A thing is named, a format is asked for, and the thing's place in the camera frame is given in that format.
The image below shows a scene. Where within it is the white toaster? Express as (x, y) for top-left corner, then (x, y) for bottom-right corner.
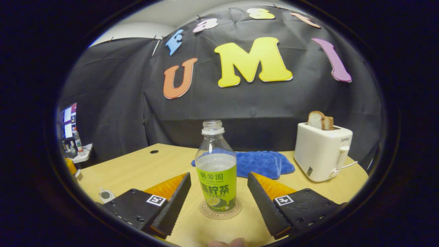
(294, 122), (354, 182)

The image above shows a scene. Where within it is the small red cap bottle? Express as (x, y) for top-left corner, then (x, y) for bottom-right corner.
(73, 127), (84, 153)

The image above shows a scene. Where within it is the bread slice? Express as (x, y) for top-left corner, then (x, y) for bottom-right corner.
(307, 111), (335, 131)

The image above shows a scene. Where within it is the round brown coaster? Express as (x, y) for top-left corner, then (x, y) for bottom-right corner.
(200, 199), (242, 220)

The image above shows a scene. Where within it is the clear green label water bottle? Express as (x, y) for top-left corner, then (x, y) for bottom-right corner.
(195, 120), (238, 212)

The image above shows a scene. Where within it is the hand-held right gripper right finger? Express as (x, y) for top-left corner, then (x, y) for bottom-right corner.
(247, 172), (347, 240)

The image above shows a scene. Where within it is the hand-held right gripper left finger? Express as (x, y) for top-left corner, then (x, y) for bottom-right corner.
(103, 172), (192, 239)

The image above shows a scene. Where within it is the black backdrop cloth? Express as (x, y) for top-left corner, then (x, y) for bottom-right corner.
(58, 3), (383, 168)

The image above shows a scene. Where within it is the blue towel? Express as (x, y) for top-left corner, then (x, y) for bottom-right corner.
(191, 148), (295, 180)

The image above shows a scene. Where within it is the white side shelf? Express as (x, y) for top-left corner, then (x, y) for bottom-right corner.
(67, 143), (93, 164)

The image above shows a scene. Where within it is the computer monitor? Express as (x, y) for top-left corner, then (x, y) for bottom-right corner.
(59, 102), (78, 139)

